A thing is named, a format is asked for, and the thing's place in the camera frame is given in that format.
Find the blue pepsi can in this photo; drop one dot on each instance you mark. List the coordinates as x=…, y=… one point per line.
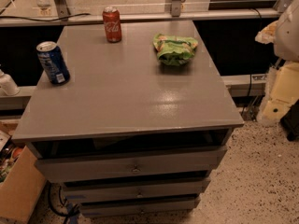
x=52, y=61

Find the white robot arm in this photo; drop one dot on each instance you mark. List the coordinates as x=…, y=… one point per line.
x=286, y=43

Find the red coca-cola can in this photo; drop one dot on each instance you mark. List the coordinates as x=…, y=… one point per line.
x=112, y=24

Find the grey drawer cabinet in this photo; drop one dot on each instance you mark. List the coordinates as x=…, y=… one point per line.
x=126, y=134

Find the green chip bag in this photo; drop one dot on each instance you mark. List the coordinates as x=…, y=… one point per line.
x=174, y=50

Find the white bottle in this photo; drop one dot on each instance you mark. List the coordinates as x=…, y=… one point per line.
x=8, y=85

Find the cardboard box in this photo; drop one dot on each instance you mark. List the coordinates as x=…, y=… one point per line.
x=20, y=191

